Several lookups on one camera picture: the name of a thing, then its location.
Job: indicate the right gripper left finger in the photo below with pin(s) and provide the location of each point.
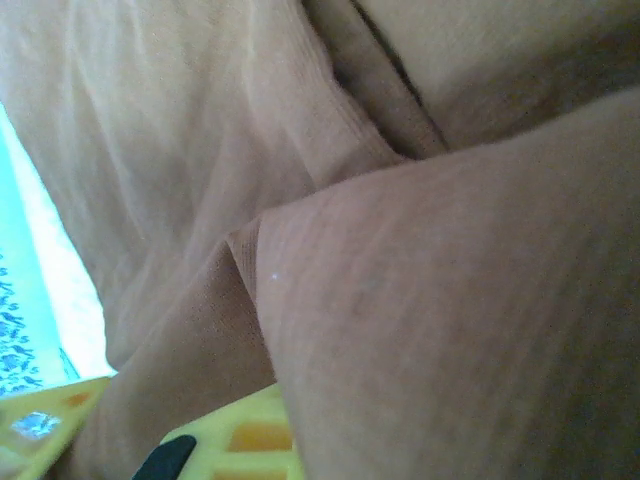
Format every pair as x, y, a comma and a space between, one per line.
12, 452

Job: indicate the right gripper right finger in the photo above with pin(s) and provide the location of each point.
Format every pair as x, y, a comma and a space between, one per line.
210, 440

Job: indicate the brown long pants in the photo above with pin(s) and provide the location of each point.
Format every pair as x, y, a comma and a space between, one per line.
400, 300

